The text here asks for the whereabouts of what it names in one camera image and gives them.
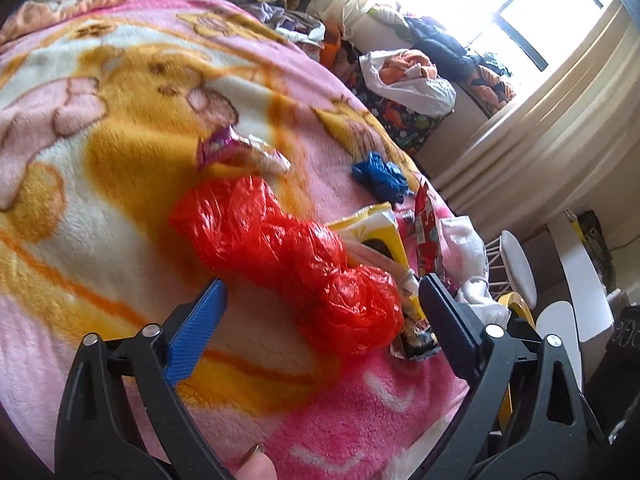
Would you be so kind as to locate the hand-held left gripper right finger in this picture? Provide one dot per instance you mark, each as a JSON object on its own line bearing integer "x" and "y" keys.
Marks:
{"x": 450, "y": 320}

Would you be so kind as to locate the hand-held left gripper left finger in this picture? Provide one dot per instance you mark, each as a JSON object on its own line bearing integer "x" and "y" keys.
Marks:
{"x": 197, "y": 325}

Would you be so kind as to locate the yellow rimmed trash bin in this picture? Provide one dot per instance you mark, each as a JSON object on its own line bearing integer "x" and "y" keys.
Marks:
{"x": 515, "y": 305}

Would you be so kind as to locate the red plastic bag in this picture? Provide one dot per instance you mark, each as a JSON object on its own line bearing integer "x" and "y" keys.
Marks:
{"x": 280, "y": 245}

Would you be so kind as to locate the clear silver wrapper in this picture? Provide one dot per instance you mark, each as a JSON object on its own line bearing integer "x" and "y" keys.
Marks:
{"x": 264, "y": 154}

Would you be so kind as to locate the person's left hand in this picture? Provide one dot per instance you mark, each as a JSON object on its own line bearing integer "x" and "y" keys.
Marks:
{"x": 256, "y": 466}

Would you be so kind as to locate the red snack packet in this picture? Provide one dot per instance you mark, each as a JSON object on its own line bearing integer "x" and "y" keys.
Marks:
{"x": 427, "y": 227}

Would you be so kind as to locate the yellow snack packet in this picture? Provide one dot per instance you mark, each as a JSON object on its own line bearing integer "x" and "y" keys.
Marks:
{"x": 374, "y": 232}

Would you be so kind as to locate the pink printed blanket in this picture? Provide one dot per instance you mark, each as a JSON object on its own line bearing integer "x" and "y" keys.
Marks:
{"x": 100, "y": 210}

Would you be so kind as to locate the crumpled blue plastic bag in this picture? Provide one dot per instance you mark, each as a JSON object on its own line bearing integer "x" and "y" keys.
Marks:
{"x": 377, "y": 175}

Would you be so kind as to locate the purple snack wrapper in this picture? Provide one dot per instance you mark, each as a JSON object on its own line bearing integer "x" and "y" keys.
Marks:
{"x": 215, "y": 149}

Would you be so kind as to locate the dinosaur print bag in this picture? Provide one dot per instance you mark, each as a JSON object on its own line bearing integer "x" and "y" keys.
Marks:
{"x": 400, "y": 120}

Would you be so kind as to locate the cream curtain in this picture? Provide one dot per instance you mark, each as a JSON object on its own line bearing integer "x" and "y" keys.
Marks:
{"x": 540, "y": 125}

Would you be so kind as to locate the white plastic bag with clothes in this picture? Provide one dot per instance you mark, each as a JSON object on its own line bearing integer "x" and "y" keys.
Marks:
{"x": 415, "y": 80}

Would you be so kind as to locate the dark clothes on windowsill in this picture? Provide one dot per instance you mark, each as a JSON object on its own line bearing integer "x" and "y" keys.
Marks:
{"x": 450, "y": 45}

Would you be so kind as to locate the window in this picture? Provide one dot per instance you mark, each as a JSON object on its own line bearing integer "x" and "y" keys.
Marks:
{"x": 535, "y": 5}

